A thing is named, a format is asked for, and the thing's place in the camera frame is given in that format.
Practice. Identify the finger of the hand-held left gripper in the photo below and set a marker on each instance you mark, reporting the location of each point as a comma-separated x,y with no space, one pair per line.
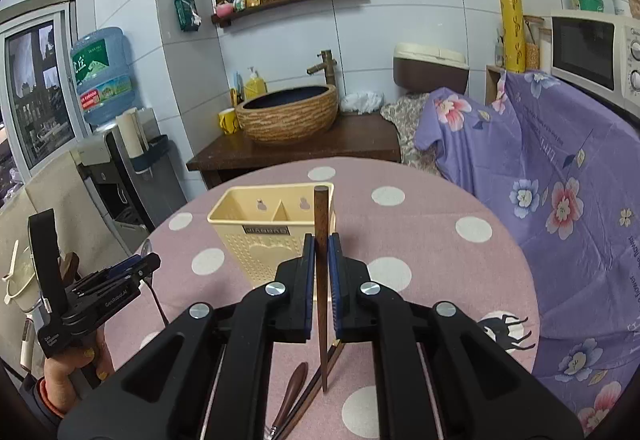
125,264
151,265

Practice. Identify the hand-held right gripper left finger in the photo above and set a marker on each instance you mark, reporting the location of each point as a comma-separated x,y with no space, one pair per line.
309,270

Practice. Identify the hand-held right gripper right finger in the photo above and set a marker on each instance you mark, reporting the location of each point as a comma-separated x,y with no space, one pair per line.
334,270

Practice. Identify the cream plastic utensil holder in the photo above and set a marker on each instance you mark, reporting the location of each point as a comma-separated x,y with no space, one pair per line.
250,250

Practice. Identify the person's left forearm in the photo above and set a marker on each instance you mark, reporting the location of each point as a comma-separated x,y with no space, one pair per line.
37,410

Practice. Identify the person's left hand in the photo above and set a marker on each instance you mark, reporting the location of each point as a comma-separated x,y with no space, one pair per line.
60,375

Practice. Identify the white plastic bucket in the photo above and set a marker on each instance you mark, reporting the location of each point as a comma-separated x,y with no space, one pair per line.
22,290

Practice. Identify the grey water dispenser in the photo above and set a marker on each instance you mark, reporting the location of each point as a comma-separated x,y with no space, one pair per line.
125,180

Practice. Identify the beige cloth cover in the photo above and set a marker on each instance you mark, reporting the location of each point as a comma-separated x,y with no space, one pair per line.
65,200

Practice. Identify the pink polka dot tablecloth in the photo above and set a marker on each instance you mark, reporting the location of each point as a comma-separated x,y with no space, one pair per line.
425,240

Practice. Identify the dark chopstick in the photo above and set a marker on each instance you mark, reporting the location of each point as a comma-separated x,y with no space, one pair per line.
327,370
300,407

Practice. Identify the dark wooden vanity cabinet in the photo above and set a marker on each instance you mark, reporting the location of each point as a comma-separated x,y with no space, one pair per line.
310,150

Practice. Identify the beige cup tube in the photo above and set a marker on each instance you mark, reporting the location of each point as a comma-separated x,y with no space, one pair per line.
131,132

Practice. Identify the woven pattern sink basin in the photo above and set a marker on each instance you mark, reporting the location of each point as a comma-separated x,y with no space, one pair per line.
290,120

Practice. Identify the yellow mug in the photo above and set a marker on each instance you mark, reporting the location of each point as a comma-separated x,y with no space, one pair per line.
227,122

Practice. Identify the grey patterned cloth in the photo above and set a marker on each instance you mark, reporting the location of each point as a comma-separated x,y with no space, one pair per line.
405,120

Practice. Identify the white plastic bag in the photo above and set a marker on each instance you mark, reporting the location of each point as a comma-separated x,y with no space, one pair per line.
362,102

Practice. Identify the yellow soap pump bottle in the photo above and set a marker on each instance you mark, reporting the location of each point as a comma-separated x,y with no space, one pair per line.
255,87

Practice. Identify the blue water jug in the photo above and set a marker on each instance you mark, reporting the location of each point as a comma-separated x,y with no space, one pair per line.
102,70

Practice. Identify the blue toiletry tube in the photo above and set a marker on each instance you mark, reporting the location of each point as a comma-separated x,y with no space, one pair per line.
238,85

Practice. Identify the metal framed window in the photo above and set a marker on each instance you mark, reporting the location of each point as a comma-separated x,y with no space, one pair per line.
40,85

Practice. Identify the bronze faucet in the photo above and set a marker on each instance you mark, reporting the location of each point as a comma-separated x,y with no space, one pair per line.
327,65

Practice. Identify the brown and cream storage bin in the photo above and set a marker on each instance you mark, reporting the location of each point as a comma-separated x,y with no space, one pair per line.
425,70

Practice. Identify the purple floral cloth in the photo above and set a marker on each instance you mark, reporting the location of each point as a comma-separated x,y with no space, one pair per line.
550,160

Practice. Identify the wooden shelf unit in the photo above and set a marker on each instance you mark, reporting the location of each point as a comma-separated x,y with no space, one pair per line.
492,85

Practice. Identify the green packet on hook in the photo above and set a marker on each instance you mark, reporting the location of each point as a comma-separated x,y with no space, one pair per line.
186,10

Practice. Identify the small pink pot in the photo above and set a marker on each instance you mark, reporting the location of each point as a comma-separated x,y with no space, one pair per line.
223,9

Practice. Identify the small glass bottle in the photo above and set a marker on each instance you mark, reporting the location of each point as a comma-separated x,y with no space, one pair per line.
499,50

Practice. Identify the yellow paper roll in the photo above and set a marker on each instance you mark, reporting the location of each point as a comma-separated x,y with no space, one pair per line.
511,30

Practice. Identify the glass jar with yellow grains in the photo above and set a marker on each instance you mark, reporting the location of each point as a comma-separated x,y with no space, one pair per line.
535,47

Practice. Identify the white microwave oven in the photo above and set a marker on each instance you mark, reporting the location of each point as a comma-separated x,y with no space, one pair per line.
580,45

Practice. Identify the green instant noodle bowl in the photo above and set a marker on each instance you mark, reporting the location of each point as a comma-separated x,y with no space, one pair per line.
587,2

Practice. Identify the white paper cup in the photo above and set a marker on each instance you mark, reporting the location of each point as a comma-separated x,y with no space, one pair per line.
621,4

